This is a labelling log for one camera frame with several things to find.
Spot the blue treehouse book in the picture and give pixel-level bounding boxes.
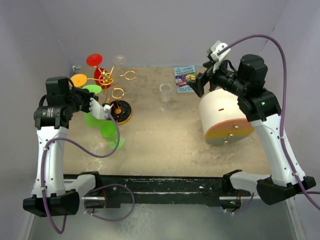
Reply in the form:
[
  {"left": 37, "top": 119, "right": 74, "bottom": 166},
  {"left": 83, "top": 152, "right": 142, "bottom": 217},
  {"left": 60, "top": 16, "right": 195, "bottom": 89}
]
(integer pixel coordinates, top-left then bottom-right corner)
[{"left": 173, "top": 65, "right": 196, "bottom": 94}]

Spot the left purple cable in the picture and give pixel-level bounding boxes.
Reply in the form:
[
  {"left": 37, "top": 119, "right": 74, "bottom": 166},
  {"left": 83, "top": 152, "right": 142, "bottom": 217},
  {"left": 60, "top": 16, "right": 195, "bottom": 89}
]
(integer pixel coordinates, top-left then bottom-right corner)
[{"left": 41, "top": 106, "right": 136, "bottom": 235}]

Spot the green wine glass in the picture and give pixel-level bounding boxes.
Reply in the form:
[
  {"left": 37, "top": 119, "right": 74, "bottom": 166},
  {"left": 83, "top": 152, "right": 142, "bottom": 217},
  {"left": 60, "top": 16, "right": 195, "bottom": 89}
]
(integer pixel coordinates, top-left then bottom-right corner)
[
  {"left": 83, "top": 84, "right": 105, "bottom": 128},
  {"left": 99, "top": 120, "right": 124, "bottom": 150}
]

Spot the red wine glass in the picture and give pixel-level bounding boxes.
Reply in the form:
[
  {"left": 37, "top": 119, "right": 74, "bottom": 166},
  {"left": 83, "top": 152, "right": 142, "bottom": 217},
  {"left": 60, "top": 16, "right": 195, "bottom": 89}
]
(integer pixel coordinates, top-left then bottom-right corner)
[{"left": 86, "top": 53, "right": 110, "bottom": 89}]

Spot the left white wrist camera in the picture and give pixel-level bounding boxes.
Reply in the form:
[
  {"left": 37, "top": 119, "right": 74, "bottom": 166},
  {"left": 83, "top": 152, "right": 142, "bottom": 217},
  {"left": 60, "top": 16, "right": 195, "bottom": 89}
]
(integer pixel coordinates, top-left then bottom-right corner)
[{"left": 89, "top": 97, "right": 111, "bottom": 120}]

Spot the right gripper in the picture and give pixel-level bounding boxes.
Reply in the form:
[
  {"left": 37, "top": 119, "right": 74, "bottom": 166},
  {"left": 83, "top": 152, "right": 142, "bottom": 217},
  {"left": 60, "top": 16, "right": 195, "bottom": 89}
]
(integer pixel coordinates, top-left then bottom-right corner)
[{"left": 187, "top": 56, "right": 249, "bottom": 97}]

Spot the black base frame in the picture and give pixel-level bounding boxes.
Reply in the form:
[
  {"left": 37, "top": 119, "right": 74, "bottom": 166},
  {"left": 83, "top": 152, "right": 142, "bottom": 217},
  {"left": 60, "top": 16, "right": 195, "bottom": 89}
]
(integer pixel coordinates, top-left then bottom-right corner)
[{"left": 83, "top": 175, "right": 251, "bottom": 208}]

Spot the clear wine glass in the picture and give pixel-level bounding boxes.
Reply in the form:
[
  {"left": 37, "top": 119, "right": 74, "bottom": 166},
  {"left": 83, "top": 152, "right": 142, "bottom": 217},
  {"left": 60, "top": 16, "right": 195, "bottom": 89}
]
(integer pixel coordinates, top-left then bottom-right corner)
[
  {"left": 112, "top": 55, "right": 132, "bottom": 94},
  {"left": 159, "top": 83, "right": 173, "bottom": 112}
]

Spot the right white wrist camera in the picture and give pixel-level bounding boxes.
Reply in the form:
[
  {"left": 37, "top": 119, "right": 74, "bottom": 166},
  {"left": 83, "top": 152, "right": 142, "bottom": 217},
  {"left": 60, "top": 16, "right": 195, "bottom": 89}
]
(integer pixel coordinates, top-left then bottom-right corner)
[{"left": 207, "top": 40, "right": 231, "bottom": 73}]

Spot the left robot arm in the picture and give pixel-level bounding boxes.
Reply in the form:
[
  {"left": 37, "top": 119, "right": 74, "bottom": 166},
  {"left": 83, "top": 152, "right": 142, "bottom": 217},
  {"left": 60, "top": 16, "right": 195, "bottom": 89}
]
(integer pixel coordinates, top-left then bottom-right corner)
[{"left": 22, "top": 76, "right": 103, "bottom": 217}]

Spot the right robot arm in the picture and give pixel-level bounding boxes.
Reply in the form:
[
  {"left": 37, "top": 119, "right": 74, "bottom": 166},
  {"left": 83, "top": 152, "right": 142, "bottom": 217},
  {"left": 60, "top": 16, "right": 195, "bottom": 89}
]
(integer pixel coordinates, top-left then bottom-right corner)
[{"left": 188, "top": 54, "right": 316, "bottom": 205}]

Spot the orange wine glass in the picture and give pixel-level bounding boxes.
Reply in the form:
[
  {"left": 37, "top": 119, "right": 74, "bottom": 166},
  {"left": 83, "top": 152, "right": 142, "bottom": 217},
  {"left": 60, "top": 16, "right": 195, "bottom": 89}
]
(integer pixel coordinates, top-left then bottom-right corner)
[{"left": 70, "top": 73, "right": 88, "bottom": 88}]

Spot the gold wine glass rack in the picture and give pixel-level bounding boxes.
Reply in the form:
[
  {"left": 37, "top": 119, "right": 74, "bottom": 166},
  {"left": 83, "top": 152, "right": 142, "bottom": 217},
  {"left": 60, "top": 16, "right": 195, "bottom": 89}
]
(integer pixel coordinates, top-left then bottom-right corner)
[{"left": 90, "top": 63, "right": 136, "bottom": 125}]

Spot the clear wine glass back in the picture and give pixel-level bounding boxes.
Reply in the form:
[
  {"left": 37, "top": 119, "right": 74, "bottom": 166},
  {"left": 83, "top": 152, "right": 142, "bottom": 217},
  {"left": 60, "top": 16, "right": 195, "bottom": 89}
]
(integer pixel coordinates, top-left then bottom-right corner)
[{"left": 159, "top": 83, "right": 173, "bottom": 112}]

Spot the clear wine glass front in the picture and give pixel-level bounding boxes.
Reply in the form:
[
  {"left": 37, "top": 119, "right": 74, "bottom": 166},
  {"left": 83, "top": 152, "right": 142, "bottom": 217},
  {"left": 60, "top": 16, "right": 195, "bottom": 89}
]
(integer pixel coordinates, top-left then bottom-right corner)
[{"left": 112, "top": 55, "right": 132, "bottom": 94}]

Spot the white round drawer box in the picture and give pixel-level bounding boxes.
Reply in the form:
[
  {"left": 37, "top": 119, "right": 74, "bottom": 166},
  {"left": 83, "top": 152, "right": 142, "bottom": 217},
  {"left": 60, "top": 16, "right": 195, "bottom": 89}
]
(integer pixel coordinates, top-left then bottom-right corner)
[{"left": 199, "top": 89, "right": 254, "bottom": 145}]

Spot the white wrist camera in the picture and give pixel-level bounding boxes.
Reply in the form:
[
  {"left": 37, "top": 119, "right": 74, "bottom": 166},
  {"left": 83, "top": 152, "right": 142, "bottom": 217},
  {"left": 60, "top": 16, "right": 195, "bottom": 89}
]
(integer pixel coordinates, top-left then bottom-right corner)
[
  {"left": 89, "top": 97, "right": 111, "bottom": 120},
  {"left": 207, "top": 40, "right": 231, "bottom": 73}
]

